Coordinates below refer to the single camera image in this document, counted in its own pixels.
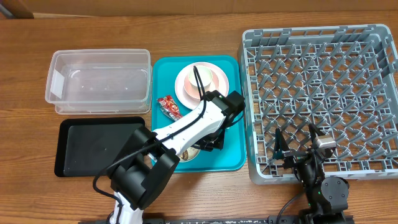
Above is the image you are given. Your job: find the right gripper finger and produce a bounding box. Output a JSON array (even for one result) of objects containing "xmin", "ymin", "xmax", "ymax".
[
  {"xmin": 308, "ymin": 123, "xmax": 325, "ymax": 146},
  {"xmin": 273, "ymin": 128, "xmax": 290, "ymax": 157}
]

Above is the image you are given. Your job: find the grey dishwasher rack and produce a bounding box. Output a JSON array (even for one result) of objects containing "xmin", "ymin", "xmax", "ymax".
[{"xmin": 238, "ymin": 24, "xmax": 397, "ymax": 184}]

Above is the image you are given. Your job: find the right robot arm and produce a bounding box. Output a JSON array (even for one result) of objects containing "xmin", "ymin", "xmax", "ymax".
[{"xmin": 272, "ymin": 123, "xmax": 354, "ymax": 224}]

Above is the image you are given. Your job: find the grey bowl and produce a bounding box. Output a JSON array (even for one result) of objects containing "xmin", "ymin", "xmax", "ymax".
[{"xmin": 177, "ymin": 146, "xmax": 201, "ymax": 164}]

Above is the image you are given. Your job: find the clear plastic bin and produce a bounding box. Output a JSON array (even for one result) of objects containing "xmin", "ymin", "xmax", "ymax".
[{"xmin": 45, "ymin": 49, "xmax": 152, "ymax": 114}]

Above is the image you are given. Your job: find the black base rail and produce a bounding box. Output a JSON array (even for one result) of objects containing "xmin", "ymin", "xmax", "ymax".
[{"xmin": 133, "ymin": 215, "xmax": 355, "ymax": 224}]

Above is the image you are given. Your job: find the red snack wrapper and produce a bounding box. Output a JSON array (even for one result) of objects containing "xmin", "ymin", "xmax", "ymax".
[{"xmin": 157, "ymin": 95, "xmax": 182, "ymax": 121}]

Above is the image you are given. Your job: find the white cup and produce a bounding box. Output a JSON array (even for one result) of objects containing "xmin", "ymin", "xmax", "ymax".
[{"xmin": 188, "ymin": 65, "xmax": 213, "ymax": 89}]

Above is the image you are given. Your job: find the black plastic tray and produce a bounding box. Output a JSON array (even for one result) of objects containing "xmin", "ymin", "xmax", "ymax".
[{"xmin": 54, "ymin": 117, "xmax": 145, "ymax": 177}]

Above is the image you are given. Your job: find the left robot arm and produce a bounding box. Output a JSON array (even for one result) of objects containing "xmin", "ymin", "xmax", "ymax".
[{"xmin": 106, "ymin": 90, "xmax": 244, "ymax": 223}]

